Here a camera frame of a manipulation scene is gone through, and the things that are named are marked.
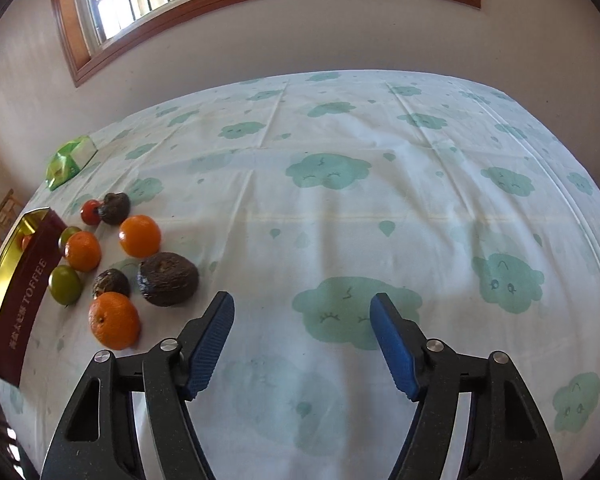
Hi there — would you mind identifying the small dark wrinkled fruit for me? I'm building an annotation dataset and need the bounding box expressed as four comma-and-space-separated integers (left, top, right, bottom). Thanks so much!
92, 269, 131, 299

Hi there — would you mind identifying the green tissue pack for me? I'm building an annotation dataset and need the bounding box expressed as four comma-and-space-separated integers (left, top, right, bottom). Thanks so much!
45, 136, 97, 191

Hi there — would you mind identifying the smooth orange fruit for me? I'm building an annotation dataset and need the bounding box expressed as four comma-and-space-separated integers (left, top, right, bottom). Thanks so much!
118, 214, 161, 259

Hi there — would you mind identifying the red gold toffee tin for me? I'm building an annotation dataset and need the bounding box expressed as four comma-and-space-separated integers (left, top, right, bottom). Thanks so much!
0, 207, 66, 387

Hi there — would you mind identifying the dark wrinkled fruit by tomato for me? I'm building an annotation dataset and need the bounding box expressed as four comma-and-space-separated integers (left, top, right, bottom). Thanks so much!
98, 193, 131, 226

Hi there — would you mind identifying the green tomato round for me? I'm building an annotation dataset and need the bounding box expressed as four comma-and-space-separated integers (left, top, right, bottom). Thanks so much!
48, 264, 83, 306

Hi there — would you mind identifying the small red tomato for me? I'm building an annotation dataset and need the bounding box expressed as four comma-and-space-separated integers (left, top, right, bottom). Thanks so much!
80, 200, 100, 226

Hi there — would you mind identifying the large orange mandarin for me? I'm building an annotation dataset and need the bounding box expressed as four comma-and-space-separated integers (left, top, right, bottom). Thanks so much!
88, 292, 142, 350

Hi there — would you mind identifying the large dark wrinkled fruit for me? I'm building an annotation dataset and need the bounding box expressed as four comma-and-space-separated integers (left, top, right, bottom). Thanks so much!
136, 252, 200, 307

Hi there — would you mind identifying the cloud pattern tablecloth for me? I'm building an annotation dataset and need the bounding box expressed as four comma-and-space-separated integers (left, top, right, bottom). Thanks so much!
30, 70, 600, 479

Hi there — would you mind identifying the wooden chair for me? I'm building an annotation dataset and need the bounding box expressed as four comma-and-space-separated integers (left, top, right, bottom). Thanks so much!
0, 188, 24, 248

